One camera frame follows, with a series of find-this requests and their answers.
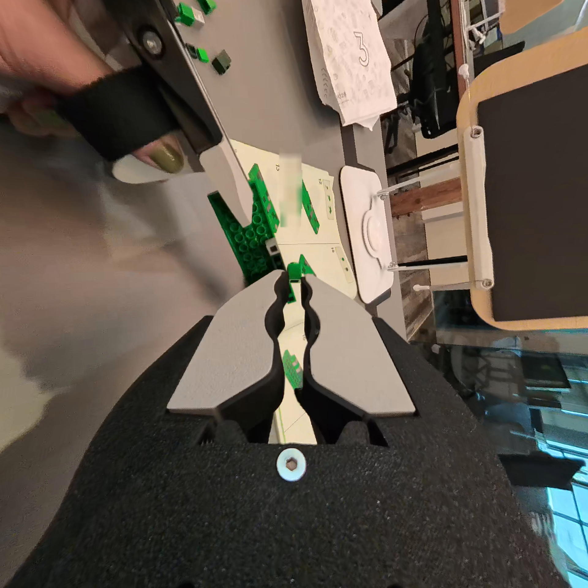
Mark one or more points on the loose dark green brick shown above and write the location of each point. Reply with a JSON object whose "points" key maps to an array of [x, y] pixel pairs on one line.
{"points": [[222, 62]]}

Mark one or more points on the small green brick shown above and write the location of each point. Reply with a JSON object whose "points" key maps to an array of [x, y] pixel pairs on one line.
{"points": [[294, 272]]}

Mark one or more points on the brick instruction booklet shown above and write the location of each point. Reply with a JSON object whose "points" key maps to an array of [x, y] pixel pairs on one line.
{"points": [[321, 250]]}

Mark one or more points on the black office chair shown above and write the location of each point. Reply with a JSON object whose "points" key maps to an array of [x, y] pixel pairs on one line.
{"points": [[427, 69]]}

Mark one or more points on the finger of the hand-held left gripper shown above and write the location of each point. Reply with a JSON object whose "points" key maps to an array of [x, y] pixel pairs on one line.
{"points": [[225, 179]]}

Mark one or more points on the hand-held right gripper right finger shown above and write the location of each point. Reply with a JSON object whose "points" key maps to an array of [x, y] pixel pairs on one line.
{"points": [[353, 363]]}

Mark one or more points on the brown wooden table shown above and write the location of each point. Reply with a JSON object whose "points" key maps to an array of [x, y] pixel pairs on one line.
{"points": [[457, 46]]}

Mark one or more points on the white numbered paper bag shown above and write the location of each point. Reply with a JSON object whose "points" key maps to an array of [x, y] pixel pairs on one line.
{"points": [[349, 59]]}

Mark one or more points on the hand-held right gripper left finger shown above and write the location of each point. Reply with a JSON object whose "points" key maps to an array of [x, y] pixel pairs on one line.
{"points": [[229, 358]]}

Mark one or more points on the white desk lamp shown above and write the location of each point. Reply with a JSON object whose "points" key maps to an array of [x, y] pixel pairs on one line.
{"points": [[367, 257]]}

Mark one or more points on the green brick assembly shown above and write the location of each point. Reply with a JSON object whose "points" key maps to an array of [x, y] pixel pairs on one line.
{"points": [[248, 248]]}

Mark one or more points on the grey desk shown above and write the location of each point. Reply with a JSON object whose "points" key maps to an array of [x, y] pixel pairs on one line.
{"points": [[262, 82]]}

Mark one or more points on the wooden post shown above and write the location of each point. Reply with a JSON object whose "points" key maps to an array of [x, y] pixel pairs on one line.
{"points": [[427, 197]]}

